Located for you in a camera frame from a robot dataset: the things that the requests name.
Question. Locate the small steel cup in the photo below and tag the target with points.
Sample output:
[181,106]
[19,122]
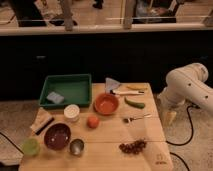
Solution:
[76,147]

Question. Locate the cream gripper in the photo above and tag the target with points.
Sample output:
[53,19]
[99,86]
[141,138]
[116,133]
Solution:
[169,115]

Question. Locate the white round container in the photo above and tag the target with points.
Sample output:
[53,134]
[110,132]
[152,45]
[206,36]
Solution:
[71,113]

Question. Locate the brush with black bristles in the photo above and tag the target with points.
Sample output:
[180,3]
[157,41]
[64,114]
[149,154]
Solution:
[42,119]

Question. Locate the grey folded cloth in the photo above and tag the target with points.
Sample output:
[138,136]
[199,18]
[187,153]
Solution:
[111,84]

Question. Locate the green chili pepper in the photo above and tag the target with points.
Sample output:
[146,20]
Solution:
[134,104]

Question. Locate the dark maroon bowl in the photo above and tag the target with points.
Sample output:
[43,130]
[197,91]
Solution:
[57,136]

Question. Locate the green plastic cup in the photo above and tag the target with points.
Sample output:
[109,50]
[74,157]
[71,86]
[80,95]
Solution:
[30,147]

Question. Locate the metal fork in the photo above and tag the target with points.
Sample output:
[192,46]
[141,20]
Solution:
[130,119]

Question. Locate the blue grey sponge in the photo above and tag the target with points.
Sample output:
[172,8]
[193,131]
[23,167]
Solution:
[55,98]

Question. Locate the dark red grape bunch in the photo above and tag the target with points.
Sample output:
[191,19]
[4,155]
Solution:
[133,148]

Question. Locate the orange fruit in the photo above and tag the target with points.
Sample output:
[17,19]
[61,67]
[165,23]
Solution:
[92,122]

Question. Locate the green plastic tray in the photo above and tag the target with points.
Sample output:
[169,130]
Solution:
[75,88]

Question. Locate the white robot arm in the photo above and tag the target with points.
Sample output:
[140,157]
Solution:
[185,83]

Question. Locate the white handled knife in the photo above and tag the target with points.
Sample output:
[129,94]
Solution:
[131,92]

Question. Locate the orange red bowl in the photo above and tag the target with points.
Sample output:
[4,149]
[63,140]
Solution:
[106,104]

